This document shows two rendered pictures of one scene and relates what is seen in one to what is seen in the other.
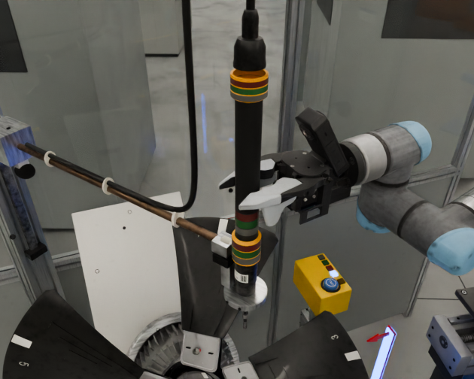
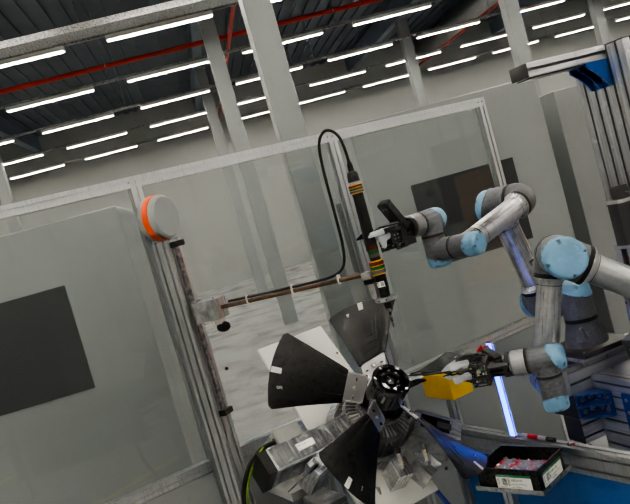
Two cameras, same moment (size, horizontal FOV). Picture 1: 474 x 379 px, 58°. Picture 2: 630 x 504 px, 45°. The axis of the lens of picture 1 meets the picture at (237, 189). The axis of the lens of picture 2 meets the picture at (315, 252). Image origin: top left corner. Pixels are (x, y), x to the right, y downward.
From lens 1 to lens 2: 1.88 m
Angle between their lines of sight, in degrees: 32
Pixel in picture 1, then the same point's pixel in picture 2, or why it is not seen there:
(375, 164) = (420, 220)
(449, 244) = (466, 238)
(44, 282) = (232, 446)
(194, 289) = (357, 342)
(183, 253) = (343, 330)
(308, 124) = (383, 204)
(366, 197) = (428, 248)
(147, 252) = not seen: hidden behind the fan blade
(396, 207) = (441, 242)
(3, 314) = not seen: outside the picture
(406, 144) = (432, 213)
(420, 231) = (455, 243)
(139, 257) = not seen: hidden behind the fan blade
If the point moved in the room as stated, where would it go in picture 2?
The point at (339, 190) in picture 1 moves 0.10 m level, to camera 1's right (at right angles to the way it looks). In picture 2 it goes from (410, 237) to (439, 229)
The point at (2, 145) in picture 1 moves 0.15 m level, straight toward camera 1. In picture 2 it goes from (215, 304) to (241, 300)
